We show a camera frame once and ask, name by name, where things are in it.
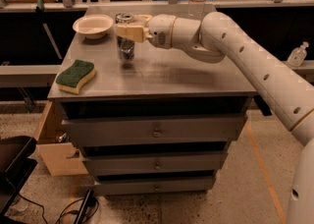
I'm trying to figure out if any hand sanitizer bottle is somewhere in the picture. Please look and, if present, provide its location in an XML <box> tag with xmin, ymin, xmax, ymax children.
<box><xmin>288</xmin><ymin>41</ymin><xmax>309</xmax><ymax>67</ymax></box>

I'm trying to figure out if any silver redbull can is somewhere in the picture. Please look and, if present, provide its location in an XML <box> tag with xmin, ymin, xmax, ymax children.
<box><xmin>115</xmin><ymin>13</ymin><xmax>134</xmax><ymax>63</ymax></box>

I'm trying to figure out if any top grey drawer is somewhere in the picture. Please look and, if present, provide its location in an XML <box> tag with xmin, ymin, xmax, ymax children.
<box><xmin>62</xmin><ymin>114</ymin><xmax>246</xmax><ymax>147</ymax></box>

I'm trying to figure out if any white bowl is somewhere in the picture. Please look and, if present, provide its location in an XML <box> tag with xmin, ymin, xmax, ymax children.
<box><xmin>73</xmin><ymin>15</ymin><xmax>114</xmax><ymax>39</ymax></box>

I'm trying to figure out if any grey drawer cabinet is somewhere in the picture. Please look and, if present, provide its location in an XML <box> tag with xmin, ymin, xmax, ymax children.
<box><xmin>47</xmin><ymin>4</ymin><xmax>262</xmax><ymax>198</ymax></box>

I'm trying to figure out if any black tray at left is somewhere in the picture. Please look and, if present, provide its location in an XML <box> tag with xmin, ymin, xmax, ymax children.
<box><xmin>0</xmin><ymin>136</ymin><xmax>37</xmax><ymax>216</ymax></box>

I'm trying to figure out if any green handled tool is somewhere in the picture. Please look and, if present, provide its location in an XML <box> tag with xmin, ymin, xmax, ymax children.
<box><xmin>35</xmin><ymin>0</ymin><xmax>62</xmax><ymax>60</ymax></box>

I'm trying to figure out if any green and yellow sponge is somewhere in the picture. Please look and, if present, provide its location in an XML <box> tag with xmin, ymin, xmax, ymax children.
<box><xmin>56</xmin><ymin>60</ymin><xmax>96</xmax><ymax>94</ymax></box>

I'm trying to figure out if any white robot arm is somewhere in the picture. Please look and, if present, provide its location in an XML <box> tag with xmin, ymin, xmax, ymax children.
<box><xmin>116</xmin><ymin>12</ymin><xmax>314</xmax><ymax>224</ymax></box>

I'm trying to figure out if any grey drawer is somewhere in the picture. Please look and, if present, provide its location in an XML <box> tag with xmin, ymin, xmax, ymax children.
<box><xmin>94</xmin><ymin>176</ymin><xmax>216</xmax><ymax>196</ymax></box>
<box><xmin>81</xmin><ymin>152</ymin><xmax>228</xmax><ymax>176</ymax></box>
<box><xmin>62</xmin><ymin>114</ymin><xmax>246</xmax><ymax>147</ymax></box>

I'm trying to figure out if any light wooden box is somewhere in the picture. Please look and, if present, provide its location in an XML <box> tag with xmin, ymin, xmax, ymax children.
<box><xmin>33</xmin><ymin>101</ymin><xmax>87</xmax><ymax>176</ymax></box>

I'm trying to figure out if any bottom grey drawer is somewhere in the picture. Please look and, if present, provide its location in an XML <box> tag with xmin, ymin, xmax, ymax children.
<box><xmin>94</xmin><ymin>176</ymin><xmax>216</xmax><ymax>196</ymax></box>

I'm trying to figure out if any black floor cable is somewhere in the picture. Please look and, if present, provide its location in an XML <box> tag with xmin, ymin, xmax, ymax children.
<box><xmin>18</xmin><ymin>192</ymin><xmax>100</xmax><ymax>224</ymax></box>

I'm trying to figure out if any middle grey drawer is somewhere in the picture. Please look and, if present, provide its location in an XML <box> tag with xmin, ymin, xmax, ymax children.
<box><xmin>81</xmin><ymin>152</ymin><xmax>228</xmax><ymax>176</ymax></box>

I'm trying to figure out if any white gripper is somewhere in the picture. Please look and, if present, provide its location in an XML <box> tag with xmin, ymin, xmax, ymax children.
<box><xmin>116</xmin><ymin>14</ymin><xmax>177</xmax><ymax>49</ymax></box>

